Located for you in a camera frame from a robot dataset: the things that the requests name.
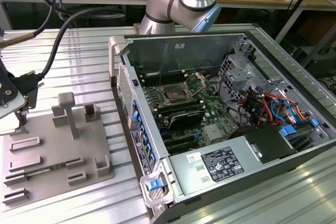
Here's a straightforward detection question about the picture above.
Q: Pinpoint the silver chipset heatsink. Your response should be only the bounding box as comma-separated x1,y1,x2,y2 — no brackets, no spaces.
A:
203,123,223,141

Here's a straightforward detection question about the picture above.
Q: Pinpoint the black plastic shroud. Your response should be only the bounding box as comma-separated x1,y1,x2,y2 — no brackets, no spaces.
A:
227,125,299,165

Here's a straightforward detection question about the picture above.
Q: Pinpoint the pale grey case handle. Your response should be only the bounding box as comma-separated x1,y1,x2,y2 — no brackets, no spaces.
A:
108,36,130,78
140,170,176,208

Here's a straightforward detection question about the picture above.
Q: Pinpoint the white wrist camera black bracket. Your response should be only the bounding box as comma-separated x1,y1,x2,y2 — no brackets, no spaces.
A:
0,57,29,120

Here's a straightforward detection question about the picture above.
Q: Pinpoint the black expansion slot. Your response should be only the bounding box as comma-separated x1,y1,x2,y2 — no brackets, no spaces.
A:
165,140,207,154
163,132,203,146

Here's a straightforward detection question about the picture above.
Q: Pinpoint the open black PC case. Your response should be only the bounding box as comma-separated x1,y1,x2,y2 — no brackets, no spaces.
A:
108,30,336,224

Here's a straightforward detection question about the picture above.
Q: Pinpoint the grey power supply with label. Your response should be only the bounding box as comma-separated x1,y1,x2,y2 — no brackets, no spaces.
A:
167,136,264,201

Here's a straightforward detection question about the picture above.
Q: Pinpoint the green RAM stick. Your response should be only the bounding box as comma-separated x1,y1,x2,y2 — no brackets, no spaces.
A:
6,163,68,179

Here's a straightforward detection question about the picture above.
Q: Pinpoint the black RAM slot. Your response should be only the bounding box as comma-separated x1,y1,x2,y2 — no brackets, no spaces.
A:
142,76,186,84
155,100,199,109
143,80,187,88
157,106,203,115
140,69,184,77
156,103,201,112
141,73,185,81

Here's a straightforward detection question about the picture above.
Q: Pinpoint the black computer under desk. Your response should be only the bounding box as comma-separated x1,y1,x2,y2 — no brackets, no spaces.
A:
304,45,336,78

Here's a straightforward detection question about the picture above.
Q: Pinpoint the grey printed parts rack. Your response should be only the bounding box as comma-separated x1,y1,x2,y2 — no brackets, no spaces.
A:
0,92,116,213

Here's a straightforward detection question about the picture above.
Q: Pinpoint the CPU socket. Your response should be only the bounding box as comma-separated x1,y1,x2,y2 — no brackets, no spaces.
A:
160,84,187,104

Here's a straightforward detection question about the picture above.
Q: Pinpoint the green motherboard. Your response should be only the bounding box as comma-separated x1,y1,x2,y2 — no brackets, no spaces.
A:
139,69,238,155

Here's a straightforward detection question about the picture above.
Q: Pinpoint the thin metal locking lever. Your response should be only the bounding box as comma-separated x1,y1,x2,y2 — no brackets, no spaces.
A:
158,44,169,90

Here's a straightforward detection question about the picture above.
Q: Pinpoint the thick grey camera cable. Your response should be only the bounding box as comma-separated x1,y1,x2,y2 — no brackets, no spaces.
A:
18,8,124,89

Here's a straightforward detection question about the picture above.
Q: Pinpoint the silver perforated drive cage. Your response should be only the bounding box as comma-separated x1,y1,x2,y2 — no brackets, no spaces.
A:
217,52,265,99

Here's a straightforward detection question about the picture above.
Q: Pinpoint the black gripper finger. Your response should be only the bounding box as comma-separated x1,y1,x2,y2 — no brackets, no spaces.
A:
14,87,39,133

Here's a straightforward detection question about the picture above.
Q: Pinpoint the black graphics card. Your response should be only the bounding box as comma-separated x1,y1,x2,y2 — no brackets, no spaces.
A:
167,109,205,131

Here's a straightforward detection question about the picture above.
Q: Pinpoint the blue case latch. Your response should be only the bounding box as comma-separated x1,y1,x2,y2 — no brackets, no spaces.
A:
146,179,161,191

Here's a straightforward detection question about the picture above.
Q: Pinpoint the red wire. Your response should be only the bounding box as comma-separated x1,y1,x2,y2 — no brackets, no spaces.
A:
237,94,253,110

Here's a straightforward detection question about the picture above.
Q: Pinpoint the metal socket cover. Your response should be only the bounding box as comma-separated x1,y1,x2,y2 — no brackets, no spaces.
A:
183,72,208,97

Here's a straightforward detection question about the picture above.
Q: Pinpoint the blue wire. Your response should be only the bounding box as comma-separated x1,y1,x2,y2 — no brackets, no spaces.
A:
269,98,301,124

